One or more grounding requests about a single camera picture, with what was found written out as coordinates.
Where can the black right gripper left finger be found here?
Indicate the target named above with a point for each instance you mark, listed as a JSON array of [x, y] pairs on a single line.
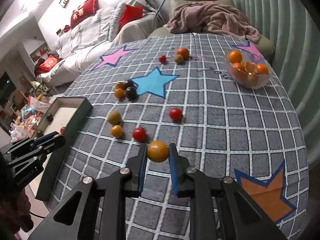
[[123, 183]]

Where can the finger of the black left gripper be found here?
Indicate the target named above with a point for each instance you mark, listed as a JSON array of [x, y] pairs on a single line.
[[47, 139]]

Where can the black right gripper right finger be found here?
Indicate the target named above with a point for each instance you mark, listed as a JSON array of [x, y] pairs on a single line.
[[189, 182]]

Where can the dark red plum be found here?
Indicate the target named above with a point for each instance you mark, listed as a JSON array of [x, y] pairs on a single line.
[[39, 134]]

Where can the yellow orange round fruit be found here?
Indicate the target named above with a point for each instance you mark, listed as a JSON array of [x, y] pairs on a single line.
[[157, 151]]

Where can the tan round fruit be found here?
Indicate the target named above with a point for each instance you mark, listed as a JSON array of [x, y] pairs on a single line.
[[114, 117]]

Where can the left hand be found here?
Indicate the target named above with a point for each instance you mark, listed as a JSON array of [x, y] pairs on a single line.
[[15, 217]]

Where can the small dark fruit in box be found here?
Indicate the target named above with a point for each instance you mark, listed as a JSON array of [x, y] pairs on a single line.
[[49, 117]]

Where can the pile of snack packets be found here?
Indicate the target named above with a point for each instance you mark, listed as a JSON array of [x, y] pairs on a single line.
[[28, 109]]

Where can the dark grey shallow box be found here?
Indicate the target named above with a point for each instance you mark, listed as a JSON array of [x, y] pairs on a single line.
[[69, 112]]

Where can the red cherry tomato with stem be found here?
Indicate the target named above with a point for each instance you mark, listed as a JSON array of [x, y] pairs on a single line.
[[139, 134]]

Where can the orange kumquat on cloth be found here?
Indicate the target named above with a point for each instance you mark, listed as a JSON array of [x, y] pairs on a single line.
[[116, 131]]

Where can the red cushion at sofa end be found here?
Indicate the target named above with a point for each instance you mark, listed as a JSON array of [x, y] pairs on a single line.
[[47, 65]]

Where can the orange kumquat plums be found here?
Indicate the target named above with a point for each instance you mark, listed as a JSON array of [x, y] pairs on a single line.
[[119, 93], [120, 85]]

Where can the grey checked tablecloth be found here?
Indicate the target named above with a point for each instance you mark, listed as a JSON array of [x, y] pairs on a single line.
[[253, 136]]

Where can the white covered sofa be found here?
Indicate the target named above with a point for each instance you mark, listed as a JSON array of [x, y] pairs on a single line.
[[86, 42]]

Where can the tan fruit at far table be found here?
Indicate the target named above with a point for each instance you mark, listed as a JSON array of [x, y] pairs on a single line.
[[178, 59]]

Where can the clear glass fruit bowl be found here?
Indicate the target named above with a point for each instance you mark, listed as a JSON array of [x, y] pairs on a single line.
[[252, 72]]

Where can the small red tomato far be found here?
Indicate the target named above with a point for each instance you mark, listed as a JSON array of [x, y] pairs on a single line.
[[162, 59]]

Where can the grey striped pillow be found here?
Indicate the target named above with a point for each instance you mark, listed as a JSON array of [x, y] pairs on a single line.
[[129, 22]]

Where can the orange on bowl top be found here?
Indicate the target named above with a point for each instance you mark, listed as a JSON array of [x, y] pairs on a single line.
[[234, 56]]

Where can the large red embroidered cushion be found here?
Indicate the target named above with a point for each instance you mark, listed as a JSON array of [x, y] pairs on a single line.
[[83, 11]]

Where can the red cushion on armrest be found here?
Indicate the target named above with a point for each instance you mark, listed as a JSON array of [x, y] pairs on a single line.
[[131, 13]]

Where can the pink blanket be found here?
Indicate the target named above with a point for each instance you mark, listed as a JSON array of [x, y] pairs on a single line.
[[211, 17]]

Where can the green curtain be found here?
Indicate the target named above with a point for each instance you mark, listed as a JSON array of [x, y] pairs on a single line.
[[295, 38]]

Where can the small picture frame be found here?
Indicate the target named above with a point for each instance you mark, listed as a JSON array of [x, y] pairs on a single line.
[[63, 3]]

